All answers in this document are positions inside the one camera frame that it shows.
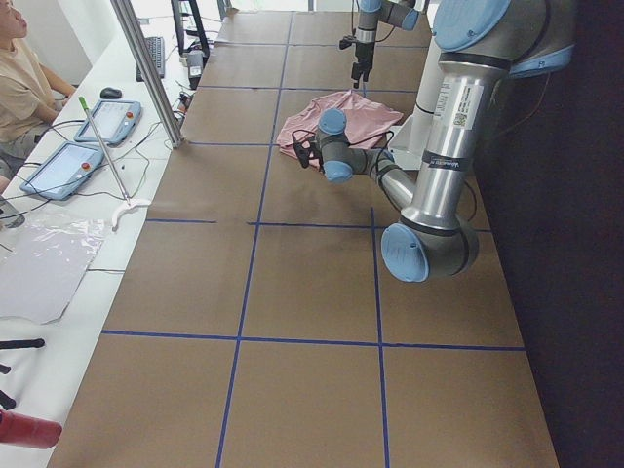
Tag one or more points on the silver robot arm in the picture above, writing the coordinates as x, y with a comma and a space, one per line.
402, 14
475, 45

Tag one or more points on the flat clear plastic sheet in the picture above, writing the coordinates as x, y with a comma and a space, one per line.
44, 261

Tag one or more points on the upper teach pendant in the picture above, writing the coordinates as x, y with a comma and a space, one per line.
116, 119

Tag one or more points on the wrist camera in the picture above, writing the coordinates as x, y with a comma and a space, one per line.
301, 150
346, 42

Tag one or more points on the teach pendant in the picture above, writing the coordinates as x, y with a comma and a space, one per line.
116, 119
64, 171

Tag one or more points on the lower teach pendant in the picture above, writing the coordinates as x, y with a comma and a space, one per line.
64, 171

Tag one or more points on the pink Snoopy t-shirt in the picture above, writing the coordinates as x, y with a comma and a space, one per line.
363, 121

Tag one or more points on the aluminium frame post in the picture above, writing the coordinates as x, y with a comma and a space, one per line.
125, 14

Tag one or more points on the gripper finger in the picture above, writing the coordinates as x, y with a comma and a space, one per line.
356, 74
365, 73

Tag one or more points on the red fire extinguisher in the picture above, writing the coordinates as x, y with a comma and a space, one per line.
28, 432

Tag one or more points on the black power box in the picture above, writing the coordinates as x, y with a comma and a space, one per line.
195, 67

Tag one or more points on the green handled reach stick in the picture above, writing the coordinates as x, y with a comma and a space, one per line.
129, 203

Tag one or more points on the seated person beige shirt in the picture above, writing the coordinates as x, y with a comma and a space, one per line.
28, 107

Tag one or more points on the black keyboard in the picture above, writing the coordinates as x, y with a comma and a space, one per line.
156, 48

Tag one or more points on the black computer mouse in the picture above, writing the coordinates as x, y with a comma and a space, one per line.
110, 93

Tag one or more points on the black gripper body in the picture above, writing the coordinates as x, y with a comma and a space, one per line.
316, 157
363, 51

